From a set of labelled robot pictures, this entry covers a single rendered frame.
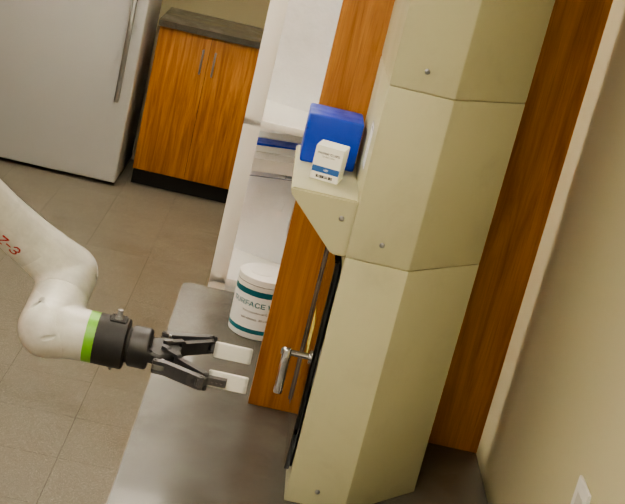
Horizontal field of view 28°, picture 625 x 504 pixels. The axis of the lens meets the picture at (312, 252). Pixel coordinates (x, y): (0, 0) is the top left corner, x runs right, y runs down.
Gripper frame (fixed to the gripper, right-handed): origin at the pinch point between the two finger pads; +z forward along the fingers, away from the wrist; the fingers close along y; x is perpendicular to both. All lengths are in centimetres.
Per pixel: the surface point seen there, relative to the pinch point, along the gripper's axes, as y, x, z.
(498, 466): 22, 19, 56
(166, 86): 494, 65, -66
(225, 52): 495, 39, -38
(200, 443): 8.6, 20.8, -4.1
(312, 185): -1.2, -36.4, 4.7
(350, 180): 8.3, -36.2, 11.5
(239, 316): 67, 18, -2
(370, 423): -5.2, 2.5, 24.3
